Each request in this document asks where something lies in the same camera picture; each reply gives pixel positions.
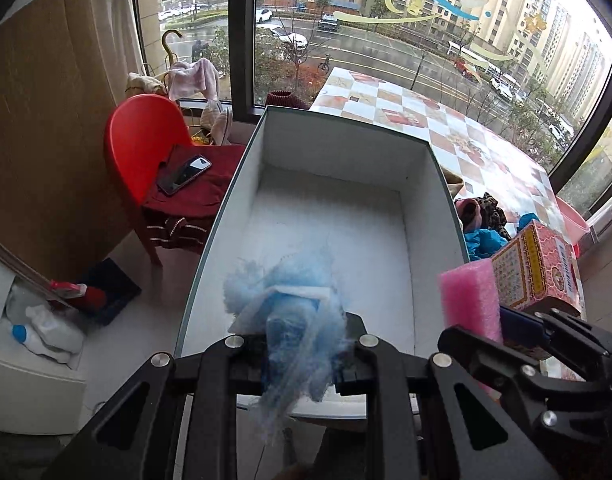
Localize maroon knitted hat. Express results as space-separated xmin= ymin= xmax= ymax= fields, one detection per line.
xmin=265 ymin=91 xmax=307 ymax=110

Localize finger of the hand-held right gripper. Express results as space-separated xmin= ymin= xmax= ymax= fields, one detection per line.
xmin=500 ymin=306 xmax=612 ymax=358
xmin=437 ymin=326 xmax=549 ymax=411

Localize curved umbrella handle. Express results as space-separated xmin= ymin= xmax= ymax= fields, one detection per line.
xmin=161 ymin=29 xmax=188 ymax=77

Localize blue cloth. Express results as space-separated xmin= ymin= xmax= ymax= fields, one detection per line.
xmin=463 ymin=212 xmax=542 ymax=264

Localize white bottle with blue cap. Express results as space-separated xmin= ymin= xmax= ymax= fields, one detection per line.
xmin=11 ymin=304 xmax=85 ymax=364

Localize table with checkered tablecloth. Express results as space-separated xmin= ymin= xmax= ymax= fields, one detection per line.
xmin=308 ymin=66 xmax=587 ymax=381

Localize pink plastic basin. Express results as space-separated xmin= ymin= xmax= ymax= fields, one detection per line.
xmin=555 ymin=196 xmax=592 ymax=241

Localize pink foam sponge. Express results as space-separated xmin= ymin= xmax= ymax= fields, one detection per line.
xmin=439 ymin=259 xmax=504 ymax=346

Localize red plastic chair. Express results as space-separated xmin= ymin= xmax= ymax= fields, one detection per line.
xmin=104 ymin=94 xmax=247 ymax=267

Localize red brush with metal handle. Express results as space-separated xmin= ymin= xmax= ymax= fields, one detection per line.
xmin=0 ymin=229 xmax=108 ymax=315

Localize black window frame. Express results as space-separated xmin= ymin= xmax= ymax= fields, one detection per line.
xmin=133 ymin=0 xmax=612 ymax=221

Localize light blue fluffy scarf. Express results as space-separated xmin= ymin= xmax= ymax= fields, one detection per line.
xmin=222 ymin=250 xmax=348 ymax=448

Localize beige plush slipper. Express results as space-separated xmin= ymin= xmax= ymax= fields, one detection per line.
xmin=201 ymin=102 xmax=235 ymax=146

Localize white curtain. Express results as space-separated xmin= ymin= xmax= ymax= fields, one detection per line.
xmin=108 ymin=0 xmax=145 ymax=77

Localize dark red cloth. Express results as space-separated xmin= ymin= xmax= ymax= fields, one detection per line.
xmin=143 ymin=144 xmax=247 ymax=253

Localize white cardboard box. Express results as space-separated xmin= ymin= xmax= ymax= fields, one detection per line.
xmin=173 ymin=105 xmax=472 ymax=421

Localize brown cardboard sheet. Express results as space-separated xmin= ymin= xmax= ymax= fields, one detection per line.
xmin=0 ymin=0 xmax=148 ymax=281

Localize pink towel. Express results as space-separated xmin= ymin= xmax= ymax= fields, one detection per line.
xmin=167 ymin=57 xmax=221 ymax=104

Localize beige knitted cloth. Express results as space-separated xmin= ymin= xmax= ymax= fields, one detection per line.
xmin=126 ymin=72 xmax=168 ymax=97

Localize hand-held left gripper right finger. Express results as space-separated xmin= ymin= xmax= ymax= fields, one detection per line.
xmin=336 ymin=312 xmax=562 ymax=480

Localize black smartphone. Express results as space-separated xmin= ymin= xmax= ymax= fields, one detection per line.
xmin=157 ymin=154 xmax=213 ymax=196

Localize pink patterned carton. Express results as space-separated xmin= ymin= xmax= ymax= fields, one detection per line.
xmin=490 ymin=220 xmax=585 ymax=361

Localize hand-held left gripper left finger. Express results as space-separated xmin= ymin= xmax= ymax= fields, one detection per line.
xmin=41 ymin=332 xmax=269 ymax=480

